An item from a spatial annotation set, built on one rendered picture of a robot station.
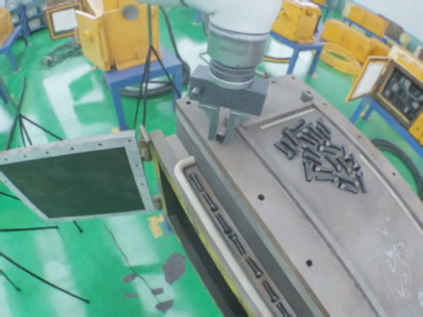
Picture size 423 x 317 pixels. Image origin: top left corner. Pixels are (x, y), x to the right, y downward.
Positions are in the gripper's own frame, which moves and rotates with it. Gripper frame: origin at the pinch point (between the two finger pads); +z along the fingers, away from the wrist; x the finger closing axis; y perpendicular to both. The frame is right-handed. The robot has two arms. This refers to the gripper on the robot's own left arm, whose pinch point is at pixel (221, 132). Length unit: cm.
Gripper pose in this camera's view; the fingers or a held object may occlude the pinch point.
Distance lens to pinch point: 46.4
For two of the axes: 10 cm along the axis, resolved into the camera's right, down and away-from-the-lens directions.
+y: -2.6, 7.4, -6.2
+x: 9.6, 2.6, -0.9
